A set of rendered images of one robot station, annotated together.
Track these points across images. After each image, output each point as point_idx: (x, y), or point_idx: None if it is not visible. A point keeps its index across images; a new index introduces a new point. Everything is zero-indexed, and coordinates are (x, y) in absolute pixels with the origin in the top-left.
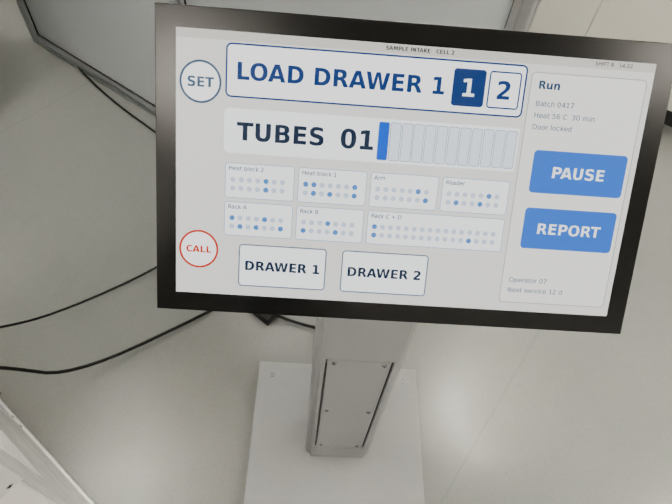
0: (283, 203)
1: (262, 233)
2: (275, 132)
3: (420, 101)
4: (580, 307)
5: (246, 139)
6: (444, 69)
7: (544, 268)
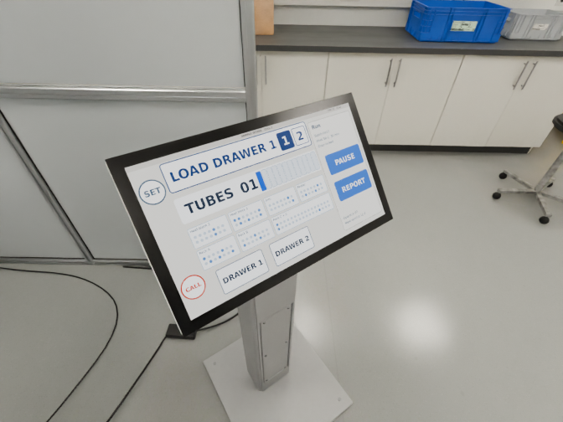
0: (228, 236)
1: (224, 258)
2: (206, 201)
3: (268, 155)
4: (374, 215)
5: (193, 212)
6: (271, 136)
7: (353, 206)
